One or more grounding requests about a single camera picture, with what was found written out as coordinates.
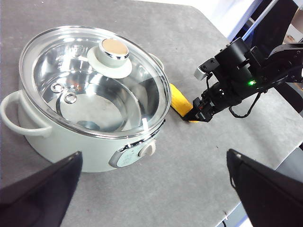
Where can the yellow corn cob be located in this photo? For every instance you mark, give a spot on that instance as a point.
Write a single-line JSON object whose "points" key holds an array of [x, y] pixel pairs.
{"points": [[178, 99]]}

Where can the pale green electric pot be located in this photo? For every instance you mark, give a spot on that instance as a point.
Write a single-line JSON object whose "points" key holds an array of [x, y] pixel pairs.
{"points": [[71, 149]]}

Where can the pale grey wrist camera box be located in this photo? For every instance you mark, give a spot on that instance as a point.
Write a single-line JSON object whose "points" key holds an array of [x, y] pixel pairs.
{"points": [[201, 71]]}

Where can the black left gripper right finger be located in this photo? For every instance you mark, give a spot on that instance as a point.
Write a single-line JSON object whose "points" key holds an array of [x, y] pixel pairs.
{"points": [[272, 196]]}

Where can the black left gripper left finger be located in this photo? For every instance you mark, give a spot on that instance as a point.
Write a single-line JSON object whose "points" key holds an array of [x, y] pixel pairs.
{"points": [[35, 201]]}

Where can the glass lid with green knob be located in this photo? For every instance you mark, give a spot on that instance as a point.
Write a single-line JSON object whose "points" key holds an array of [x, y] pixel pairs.
{"points": [[113, 53]]}

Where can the blue and white frame post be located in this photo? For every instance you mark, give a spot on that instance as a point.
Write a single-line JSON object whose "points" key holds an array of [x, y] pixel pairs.
{"points": [[243, 26]]}

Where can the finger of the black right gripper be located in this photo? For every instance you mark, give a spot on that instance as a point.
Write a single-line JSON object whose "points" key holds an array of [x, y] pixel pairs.
{"points": [[202, 111]]}

